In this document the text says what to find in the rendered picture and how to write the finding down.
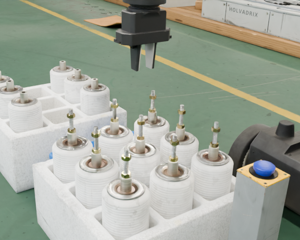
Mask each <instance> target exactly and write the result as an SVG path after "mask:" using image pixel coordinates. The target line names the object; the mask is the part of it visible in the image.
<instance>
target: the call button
mask: <svg viewBox="0 0 300 240"><path fill-rule="evenodd" d="M253 169H254V170H255V172H256V173H257V174H258V175H261V176H270V175H272V174H273V173H274V172H275V169H276V167H275V165H274V164H273V163H271V162H269V161H265V160H259V161H256V162H254V164H253Z"/></svg>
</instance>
